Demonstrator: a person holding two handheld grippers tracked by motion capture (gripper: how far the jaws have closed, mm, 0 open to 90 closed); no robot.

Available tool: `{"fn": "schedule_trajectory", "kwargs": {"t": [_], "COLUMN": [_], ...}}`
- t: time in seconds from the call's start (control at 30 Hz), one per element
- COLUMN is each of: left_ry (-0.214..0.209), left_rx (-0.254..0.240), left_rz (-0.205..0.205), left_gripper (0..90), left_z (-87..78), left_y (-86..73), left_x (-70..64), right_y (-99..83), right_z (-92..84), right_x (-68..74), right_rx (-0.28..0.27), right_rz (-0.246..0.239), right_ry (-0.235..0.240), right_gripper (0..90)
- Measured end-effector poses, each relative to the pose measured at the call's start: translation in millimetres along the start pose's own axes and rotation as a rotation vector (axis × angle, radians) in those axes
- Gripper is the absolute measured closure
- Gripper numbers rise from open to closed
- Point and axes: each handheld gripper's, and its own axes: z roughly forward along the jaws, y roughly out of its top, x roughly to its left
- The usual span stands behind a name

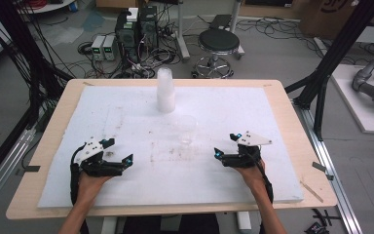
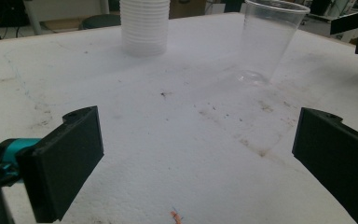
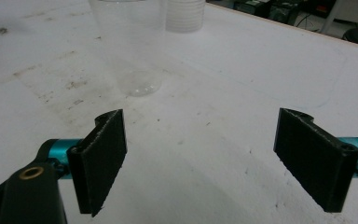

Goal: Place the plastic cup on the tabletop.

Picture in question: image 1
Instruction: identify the white foam mat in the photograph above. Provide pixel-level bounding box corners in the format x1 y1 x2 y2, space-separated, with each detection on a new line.
37 85 305 209

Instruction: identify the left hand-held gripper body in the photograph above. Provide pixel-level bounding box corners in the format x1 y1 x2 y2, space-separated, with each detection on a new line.
73 136 125 178

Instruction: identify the large cardboard box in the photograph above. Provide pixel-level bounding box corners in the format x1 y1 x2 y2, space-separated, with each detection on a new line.
299 0 361 41

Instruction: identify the person's left hand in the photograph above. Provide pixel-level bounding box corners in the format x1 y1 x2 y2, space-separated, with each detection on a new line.
76 173 113 205

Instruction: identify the white platform board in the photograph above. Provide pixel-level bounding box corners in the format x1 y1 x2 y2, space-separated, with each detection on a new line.
330 63 374 135

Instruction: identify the single clear plastic cup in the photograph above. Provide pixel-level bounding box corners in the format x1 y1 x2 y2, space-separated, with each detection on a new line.
174 114 199 146

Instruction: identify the black metal frame post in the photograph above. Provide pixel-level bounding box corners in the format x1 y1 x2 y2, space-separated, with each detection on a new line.
284 0 374 141

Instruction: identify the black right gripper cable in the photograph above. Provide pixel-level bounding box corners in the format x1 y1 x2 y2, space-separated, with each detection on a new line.
254 158 275 204

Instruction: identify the white metal desk frame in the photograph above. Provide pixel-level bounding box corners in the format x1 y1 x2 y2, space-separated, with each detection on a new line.
174 0 191 62

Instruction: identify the aluminium floor rail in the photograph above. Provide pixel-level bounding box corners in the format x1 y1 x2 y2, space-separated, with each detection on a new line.
292 100 364 234

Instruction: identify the thin wooden stick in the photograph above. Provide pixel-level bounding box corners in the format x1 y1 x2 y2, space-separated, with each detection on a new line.
299 179 324 204

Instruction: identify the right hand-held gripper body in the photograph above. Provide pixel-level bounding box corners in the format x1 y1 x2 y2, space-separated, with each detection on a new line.
222 131 273 169

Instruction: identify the wooden table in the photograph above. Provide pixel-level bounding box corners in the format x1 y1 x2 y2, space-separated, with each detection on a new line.
5 78 339 221

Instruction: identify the black computer tower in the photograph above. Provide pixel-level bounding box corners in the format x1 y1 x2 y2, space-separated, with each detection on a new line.
138 5 160 50
114 11 141 64

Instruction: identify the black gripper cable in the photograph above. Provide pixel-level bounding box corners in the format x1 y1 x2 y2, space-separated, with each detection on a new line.
69 145 88 207
254 158 275 204

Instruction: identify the stack of white plastic cups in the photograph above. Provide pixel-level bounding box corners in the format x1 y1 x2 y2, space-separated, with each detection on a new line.
156 66 176 114

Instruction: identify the black round stool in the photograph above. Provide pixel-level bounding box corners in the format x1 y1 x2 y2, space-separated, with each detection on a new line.
192 28 245 80

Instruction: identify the person's right hand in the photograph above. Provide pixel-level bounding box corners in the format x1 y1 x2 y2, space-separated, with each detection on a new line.
234 160 269 197

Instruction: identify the grey power supply unit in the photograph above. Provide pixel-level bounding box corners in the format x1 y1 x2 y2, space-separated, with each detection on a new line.
102 34 119 61
91 34 107 61

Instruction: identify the black frame with cables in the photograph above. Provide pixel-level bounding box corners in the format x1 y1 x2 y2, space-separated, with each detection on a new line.
0 0 74 193

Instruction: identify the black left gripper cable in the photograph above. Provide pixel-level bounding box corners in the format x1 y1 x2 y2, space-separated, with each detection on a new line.
69 145 88 207

